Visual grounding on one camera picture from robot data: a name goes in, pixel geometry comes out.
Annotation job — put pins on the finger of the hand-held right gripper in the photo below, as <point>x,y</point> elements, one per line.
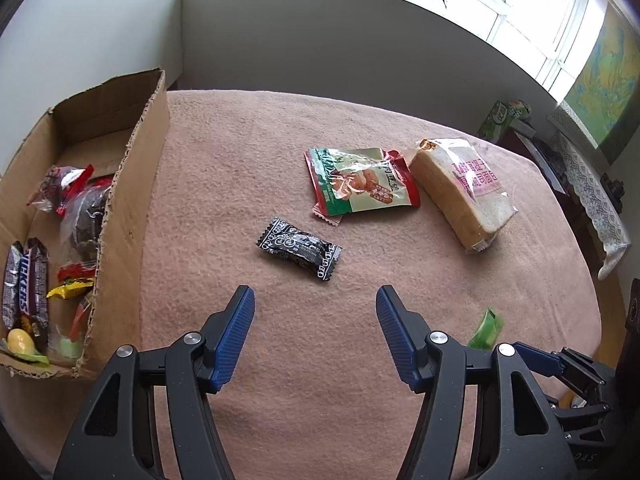
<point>545,360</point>

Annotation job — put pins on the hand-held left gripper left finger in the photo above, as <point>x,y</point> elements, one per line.
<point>232,340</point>

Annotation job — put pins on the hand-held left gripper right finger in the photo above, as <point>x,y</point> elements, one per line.
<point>397,340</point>

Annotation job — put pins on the green candy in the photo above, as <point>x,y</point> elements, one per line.
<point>485,330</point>

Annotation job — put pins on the black patterned candy packet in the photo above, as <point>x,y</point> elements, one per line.
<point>300,247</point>

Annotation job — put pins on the sliced bread packet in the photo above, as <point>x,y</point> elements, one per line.
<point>460,190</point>

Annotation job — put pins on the green snack packet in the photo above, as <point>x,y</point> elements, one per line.
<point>360,180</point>

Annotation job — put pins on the yellow candy wrapper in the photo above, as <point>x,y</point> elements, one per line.
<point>70,290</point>

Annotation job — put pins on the red stick candy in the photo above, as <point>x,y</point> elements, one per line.
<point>75,272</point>

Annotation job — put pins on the brown cardboard box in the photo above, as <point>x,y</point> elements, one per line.
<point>130,200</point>

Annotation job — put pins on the brown ball snack clear wrapper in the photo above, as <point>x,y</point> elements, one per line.
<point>90,215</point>

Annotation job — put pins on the brown chocolate bar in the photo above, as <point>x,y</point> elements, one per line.
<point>32,285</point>
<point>10,285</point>

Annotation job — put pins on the yellow-green egg-shaped candy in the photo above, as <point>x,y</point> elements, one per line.
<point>21,342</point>

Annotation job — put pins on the red black candy packet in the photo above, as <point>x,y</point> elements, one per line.
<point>60,180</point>

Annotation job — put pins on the side table with lace cloth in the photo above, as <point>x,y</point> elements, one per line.
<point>597,210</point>

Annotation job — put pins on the dark teapot ornament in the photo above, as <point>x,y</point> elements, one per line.
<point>614,186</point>

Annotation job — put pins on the green paper bag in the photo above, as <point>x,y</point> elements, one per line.
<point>502,119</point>

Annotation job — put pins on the landscape wall scroll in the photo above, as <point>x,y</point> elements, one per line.
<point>607,85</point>

